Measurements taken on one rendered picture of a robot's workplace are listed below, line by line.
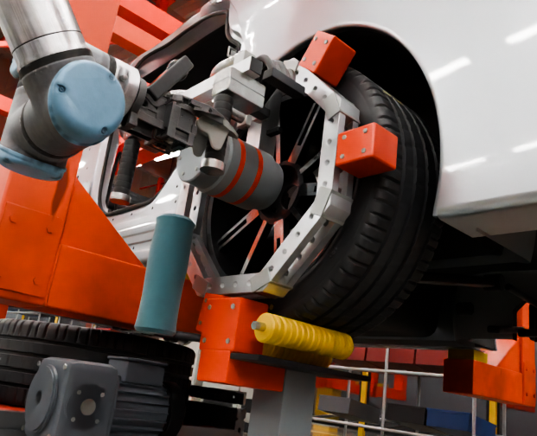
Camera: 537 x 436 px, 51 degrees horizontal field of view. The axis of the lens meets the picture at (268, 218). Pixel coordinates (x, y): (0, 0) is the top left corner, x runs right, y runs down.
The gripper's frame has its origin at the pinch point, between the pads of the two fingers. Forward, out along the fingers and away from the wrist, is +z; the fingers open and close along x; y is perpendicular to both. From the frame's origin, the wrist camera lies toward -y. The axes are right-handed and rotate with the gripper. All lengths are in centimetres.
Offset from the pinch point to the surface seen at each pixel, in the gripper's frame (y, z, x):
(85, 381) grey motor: 46, 2, -39
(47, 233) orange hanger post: 14, -6, -59
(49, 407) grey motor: 53, -3, -42
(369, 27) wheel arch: -42, 34, 3
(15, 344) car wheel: 40, 4, -90
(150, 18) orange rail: -244, 119, -308
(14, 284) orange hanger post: 27, -11, -60
